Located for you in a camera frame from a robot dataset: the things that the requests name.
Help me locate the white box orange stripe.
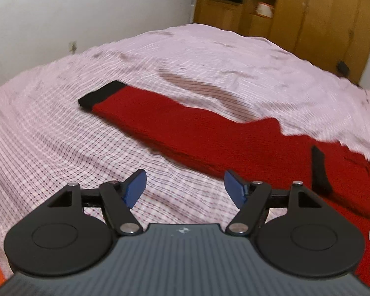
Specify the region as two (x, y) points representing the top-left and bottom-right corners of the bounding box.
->
(255, 1), (275, 18)

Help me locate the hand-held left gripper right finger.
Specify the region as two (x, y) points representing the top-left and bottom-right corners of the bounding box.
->
(224, 170), (325, 236)

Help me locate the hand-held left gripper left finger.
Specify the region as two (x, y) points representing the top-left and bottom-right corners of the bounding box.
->
(48, 169), (148, 236)

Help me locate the pink checked bedsheet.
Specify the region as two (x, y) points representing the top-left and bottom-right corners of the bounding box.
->
(0, 23), (370, 284)

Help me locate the red fleece garment black trim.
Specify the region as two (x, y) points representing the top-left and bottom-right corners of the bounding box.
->
(78, 81), (370, 292)

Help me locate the wooden wardrobe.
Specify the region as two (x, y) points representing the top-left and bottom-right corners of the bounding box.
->
(194, 0), (370, 85)

